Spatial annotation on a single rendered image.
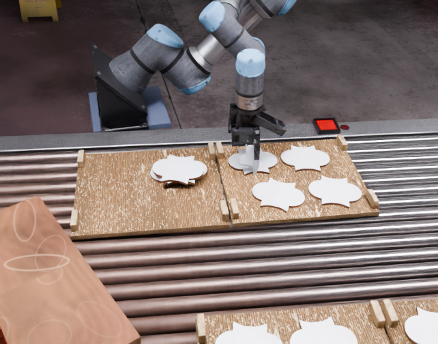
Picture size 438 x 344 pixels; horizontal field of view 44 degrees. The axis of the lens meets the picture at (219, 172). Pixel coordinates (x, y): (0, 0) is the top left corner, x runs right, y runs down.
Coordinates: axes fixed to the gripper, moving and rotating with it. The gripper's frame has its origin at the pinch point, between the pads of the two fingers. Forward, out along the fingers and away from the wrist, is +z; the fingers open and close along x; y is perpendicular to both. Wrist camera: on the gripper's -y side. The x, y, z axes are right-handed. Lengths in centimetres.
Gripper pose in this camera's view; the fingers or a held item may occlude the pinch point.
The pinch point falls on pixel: (252, 161)
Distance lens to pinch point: 165.3
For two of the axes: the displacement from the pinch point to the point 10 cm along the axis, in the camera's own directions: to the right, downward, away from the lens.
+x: 1.5, 6.2, -7.7
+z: -0.1, 7.8, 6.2
